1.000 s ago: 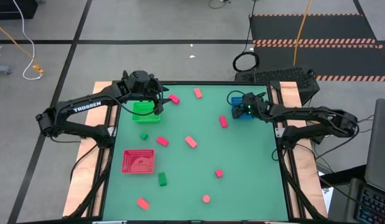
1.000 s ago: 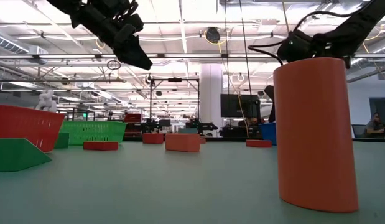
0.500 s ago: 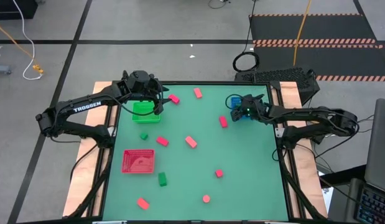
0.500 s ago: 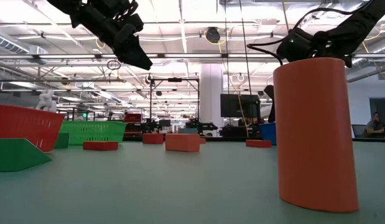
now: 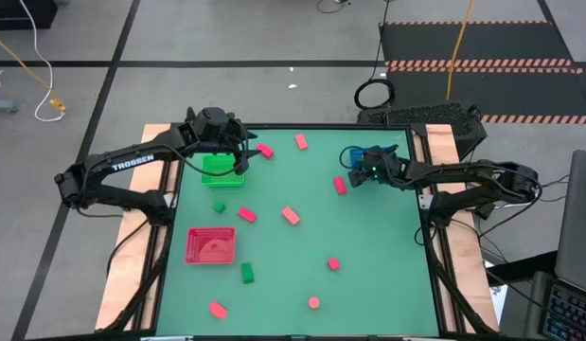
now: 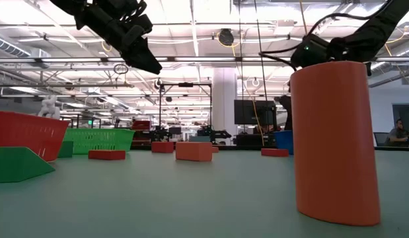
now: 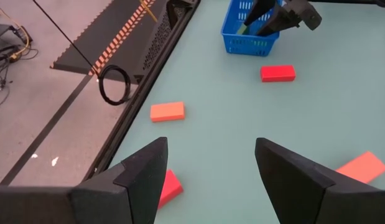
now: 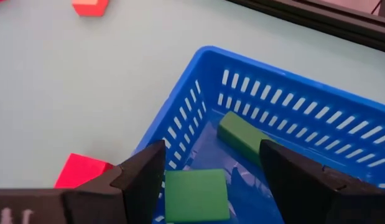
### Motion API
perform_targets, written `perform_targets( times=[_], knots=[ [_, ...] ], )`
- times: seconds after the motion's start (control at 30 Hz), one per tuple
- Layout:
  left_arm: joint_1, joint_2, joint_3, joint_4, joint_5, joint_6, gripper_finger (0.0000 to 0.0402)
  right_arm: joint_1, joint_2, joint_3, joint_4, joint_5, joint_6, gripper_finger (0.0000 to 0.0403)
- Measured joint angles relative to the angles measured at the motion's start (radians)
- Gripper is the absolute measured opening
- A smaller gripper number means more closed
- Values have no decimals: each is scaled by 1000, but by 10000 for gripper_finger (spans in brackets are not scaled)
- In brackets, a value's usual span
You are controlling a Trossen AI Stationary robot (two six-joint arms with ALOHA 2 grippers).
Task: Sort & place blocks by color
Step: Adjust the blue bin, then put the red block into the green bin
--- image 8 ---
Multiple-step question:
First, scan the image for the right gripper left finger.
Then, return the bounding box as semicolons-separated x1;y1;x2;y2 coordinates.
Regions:
0;139;167;224

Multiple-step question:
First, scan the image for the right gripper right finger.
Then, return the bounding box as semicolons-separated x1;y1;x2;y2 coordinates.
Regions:
259;139;385;224

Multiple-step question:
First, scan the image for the orange rectangular block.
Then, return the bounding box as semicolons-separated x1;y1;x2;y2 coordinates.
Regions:
72;0;109;17

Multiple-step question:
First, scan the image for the blue plastic basket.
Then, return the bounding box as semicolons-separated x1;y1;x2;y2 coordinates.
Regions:
132;45;385;224

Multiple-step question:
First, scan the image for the black table frame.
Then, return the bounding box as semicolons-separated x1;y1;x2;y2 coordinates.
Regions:
225;0;385;54

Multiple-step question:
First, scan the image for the green half-cylinder block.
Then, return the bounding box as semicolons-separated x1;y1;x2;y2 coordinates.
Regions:
164;169;231;223

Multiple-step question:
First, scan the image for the green long rectangular block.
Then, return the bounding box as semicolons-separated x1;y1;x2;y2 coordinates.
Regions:
216;111;276;167

